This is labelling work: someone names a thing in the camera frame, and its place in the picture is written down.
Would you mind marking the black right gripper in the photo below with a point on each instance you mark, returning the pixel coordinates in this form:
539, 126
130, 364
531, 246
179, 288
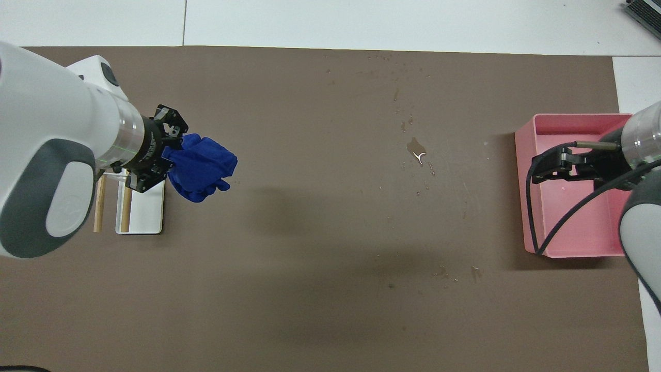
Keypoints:
609, 165

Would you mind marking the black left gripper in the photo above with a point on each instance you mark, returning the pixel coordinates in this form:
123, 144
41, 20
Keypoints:
150, 147

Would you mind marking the blue towel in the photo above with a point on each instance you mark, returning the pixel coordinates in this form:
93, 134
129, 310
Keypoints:
199, 165

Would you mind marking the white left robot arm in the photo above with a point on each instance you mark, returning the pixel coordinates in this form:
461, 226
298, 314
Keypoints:
41, 129

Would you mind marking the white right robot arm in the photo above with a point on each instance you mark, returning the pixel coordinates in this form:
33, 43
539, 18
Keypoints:
640, 227

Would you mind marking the water puddle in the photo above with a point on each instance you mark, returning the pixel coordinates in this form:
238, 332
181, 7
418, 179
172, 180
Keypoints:
415, 149

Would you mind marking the white rack base tray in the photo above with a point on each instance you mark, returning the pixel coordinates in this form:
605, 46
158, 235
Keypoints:
150, 212

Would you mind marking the pink plastic bin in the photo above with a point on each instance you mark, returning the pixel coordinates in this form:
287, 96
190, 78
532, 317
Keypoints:
578, 227

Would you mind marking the darker wooden rod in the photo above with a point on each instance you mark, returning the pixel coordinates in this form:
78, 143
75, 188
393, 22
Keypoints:
125, 209

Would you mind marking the grey ribbed device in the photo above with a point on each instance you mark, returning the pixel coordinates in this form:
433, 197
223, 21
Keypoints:
645, 10

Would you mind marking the brown table mat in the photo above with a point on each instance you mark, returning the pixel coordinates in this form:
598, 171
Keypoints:
310, 258

